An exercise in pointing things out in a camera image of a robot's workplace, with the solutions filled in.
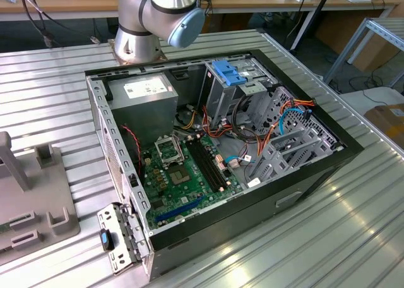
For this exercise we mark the green motherboard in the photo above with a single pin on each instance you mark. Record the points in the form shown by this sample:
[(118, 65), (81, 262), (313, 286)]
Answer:
[(189, 187)]

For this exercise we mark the blue plastic bay latch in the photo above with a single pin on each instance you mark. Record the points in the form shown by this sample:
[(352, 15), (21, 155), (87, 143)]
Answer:
[(227, 73)]

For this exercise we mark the brown square base plate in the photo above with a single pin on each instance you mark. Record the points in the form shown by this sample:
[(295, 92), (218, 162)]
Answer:
[(161, 58)]

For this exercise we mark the white side table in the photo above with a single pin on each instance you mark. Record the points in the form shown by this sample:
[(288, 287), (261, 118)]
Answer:
[(378, 95)]

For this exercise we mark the grey power supply unit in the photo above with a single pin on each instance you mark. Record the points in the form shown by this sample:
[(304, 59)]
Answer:
[(142, 111)]

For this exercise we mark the black open PC case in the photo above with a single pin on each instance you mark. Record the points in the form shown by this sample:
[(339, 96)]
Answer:
[(252, 225)]

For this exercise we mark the CPU socket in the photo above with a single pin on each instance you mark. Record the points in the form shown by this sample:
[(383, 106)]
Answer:
[(180, 175)]

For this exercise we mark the cardboard box with label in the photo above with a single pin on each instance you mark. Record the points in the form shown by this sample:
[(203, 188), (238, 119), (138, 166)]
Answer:
[(386, 123)]

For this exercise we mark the green RAM stick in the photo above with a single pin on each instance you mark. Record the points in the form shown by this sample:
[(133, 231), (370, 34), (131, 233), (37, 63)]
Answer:
[(4, 228)]

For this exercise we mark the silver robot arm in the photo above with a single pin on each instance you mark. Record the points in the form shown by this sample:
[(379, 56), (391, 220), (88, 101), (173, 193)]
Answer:
[(135, 45)]

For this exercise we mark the wooden desk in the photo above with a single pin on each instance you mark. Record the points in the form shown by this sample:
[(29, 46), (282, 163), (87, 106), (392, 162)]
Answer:
[(252, 2), (47, 3)]

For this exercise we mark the blue black bracket latch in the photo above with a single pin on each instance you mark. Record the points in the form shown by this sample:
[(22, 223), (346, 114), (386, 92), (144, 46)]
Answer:
[(105, 239)]

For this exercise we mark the grey metal disk bay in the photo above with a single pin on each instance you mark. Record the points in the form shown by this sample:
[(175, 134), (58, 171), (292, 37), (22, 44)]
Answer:
[(269, 166)]

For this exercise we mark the metal card retention bracket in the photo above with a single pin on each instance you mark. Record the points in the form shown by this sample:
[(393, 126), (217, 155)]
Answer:
[(107, 215)]

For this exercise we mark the black RAM slot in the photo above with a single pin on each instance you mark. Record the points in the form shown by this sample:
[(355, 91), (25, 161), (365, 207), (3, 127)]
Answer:
[(215, 165), (207, 165), (203, 165), (211, 165)]

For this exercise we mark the grey parts rack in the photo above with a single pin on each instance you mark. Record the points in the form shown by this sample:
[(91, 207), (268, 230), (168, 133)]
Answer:
[(41, 187)]

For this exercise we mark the tall metal drive bay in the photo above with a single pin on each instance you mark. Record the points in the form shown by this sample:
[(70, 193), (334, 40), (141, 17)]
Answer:
[(221, 101)]

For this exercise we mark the blue expansion slot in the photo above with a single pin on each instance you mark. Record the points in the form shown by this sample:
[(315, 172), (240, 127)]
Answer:
[(180, 209)]

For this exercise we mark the metal shelf frame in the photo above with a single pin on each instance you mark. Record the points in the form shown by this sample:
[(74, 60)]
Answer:
[(372, 26)]

